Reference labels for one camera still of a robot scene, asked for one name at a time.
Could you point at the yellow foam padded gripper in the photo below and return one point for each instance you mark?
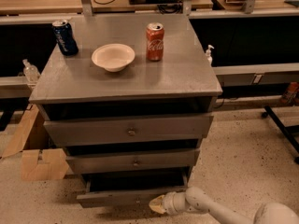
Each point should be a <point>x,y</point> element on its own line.
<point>169,203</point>

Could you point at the grey bottom drawer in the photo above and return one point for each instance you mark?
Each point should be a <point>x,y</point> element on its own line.
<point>131,187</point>

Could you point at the grey drawer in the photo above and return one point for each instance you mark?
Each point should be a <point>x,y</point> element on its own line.
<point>83,132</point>
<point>133,161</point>
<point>131,187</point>

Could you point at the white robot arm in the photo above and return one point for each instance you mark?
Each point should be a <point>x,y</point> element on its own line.
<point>196,200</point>

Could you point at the grey middle drawer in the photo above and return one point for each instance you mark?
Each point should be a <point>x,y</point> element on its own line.
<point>133,161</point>

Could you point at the grey wooden drawer cabinet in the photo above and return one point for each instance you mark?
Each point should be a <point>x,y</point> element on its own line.
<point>181,83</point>

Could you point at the grey top drawer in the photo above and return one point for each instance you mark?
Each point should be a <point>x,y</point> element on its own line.
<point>83,132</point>

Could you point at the brown cardboard box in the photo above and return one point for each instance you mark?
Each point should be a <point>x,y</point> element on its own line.
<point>38,161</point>

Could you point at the black chair leg base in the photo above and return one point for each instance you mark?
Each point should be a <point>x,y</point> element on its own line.
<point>288,131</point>

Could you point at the white bowl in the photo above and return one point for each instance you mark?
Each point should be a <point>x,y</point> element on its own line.
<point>113,57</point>

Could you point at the white pump bottle right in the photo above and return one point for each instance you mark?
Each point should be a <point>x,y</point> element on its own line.
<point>208,53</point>

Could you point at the red Coca-Cola can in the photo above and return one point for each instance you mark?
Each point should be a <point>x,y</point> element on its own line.
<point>155,41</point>

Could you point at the clear sanitizer bottle left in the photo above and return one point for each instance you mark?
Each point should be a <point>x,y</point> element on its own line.
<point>31,72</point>

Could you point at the dark blue soda can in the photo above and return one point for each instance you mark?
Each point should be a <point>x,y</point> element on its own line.
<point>64,36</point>

